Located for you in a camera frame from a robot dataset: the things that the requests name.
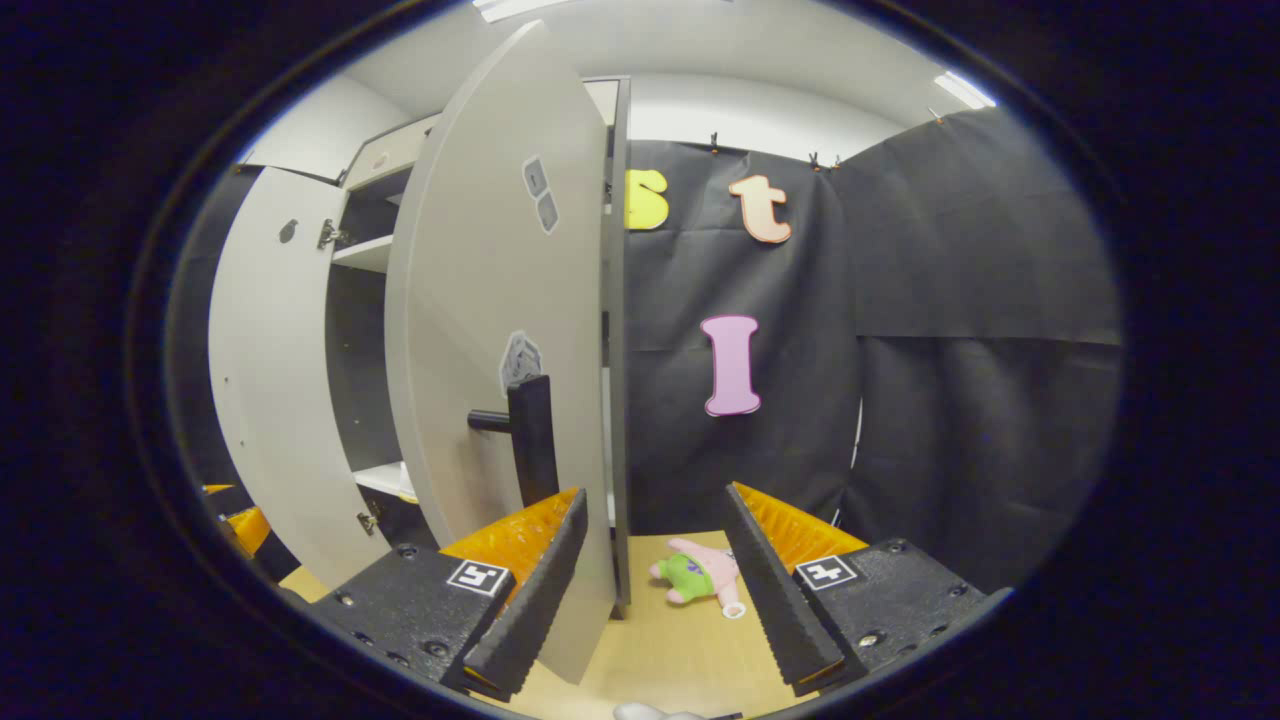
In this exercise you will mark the green and pink plush toy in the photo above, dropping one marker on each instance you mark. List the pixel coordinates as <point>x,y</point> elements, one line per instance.
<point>695,578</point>

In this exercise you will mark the ceiling light panel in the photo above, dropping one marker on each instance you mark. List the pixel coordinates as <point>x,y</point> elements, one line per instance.
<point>965,90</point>

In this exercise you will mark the black backdrop cloth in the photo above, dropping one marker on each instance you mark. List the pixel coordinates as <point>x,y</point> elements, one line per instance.
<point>950,400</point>

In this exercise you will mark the grey cabinet door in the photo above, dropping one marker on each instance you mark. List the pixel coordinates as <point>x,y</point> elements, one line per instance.
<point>470,330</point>
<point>270,380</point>

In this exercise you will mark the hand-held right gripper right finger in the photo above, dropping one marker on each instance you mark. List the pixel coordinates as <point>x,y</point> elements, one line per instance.
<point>775,600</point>

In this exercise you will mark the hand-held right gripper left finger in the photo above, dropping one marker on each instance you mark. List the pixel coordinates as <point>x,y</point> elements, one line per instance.
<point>535,600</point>

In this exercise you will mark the grey shoe cabinet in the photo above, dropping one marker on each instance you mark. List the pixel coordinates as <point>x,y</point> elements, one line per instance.
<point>618,300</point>

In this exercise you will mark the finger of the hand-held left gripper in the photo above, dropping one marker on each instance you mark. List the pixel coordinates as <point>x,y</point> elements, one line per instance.
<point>220,490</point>
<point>250,530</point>

